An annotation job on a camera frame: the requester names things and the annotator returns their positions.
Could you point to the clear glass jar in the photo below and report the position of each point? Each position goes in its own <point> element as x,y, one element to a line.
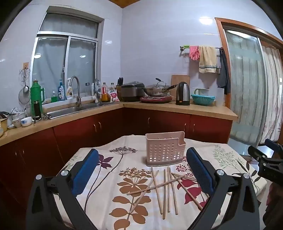
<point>87,90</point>

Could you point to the grey hanging cloth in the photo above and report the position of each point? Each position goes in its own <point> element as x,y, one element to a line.
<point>223,77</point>

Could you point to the sheer patterned curtain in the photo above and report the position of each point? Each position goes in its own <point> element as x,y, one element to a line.
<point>274,88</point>

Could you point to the glass sliding door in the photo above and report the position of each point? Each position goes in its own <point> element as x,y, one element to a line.
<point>243,88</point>

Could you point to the beige striped towel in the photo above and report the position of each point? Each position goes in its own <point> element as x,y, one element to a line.
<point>207,59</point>

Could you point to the small pump soap bottle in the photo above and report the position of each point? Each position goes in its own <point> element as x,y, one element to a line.
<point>54,97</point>

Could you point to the steel electric kettle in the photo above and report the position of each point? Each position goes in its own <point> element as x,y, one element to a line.
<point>183,92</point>

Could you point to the black cylindrical flask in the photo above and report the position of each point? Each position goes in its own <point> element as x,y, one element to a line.
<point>37,110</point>

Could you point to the pink rubber gloves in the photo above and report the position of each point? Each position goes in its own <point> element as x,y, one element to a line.
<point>194,53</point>

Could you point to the wall towel rack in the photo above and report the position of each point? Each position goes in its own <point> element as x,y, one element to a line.
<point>184,47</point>

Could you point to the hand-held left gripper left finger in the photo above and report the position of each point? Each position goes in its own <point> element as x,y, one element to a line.
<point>85,170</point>

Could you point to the beige kitchen countertop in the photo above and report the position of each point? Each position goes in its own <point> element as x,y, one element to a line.
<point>199,109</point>

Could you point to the knife block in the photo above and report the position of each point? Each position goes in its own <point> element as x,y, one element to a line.
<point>119,88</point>

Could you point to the wooden cutting board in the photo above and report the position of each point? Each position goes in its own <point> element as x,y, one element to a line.
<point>176,79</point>

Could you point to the pink snack bag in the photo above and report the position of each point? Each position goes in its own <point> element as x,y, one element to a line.
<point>113,96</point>

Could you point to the small steel faucet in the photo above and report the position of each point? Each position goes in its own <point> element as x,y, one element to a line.
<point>96,88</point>

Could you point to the pink perforated utensil holder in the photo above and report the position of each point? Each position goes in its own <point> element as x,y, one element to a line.
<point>163,152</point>

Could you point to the white spray bottle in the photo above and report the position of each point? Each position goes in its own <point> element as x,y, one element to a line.
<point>70,92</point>

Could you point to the orange oil bottle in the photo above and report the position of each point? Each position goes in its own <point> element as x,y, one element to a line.
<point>105,96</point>

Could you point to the pile of wooden chopsticks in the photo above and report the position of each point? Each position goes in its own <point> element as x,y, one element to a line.
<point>164,199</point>

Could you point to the tall steel faucet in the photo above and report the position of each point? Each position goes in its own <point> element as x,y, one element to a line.
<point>77,88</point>

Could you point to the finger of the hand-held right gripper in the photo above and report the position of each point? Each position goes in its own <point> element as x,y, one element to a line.
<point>275,147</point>
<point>256,152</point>

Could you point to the red kitchen cabinets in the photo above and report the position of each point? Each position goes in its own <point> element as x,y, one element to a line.
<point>154,123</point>

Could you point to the aluminium sliding window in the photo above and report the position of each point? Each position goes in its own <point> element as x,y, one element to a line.
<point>50,59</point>

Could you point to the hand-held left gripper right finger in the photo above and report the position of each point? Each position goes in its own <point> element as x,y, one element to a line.
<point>200,172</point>

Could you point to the white mug green rim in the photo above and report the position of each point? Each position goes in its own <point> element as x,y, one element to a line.
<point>202,91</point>

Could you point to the steel wok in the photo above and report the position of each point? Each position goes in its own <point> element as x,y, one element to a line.
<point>154,90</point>

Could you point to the metal mesh strainer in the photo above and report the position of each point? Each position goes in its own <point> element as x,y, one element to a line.
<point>23,97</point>

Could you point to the red induction cooker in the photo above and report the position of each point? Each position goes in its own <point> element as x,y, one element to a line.
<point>154,100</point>

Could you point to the blue dish soap bottle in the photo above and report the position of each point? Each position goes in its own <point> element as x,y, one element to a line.
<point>61,91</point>

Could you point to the stainless steel sink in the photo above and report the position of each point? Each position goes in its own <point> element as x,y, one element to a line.
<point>70,110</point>

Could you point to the green thermos flask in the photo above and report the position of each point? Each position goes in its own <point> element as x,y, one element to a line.
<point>37,92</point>

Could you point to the floral tablecloth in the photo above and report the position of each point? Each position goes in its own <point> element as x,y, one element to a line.
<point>106,199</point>

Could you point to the teal plastic basket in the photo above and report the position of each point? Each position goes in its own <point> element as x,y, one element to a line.
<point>202,100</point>

